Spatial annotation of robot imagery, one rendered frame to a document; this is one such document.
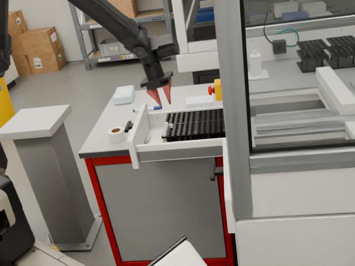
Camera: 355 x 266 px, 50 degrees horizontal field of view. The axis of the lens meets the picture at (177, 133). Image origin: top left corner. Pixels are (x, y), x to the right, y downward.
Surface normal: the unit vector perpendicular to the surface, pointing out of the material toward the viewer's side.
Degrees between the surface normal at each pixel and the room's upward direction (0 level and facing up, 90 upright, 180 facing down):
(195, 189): 90
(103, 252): 0
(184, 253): 40
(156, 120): 90
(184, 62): 90
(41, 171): 90
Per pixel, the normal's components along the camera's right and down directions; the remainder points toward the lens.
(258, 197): -0.08, 0.48
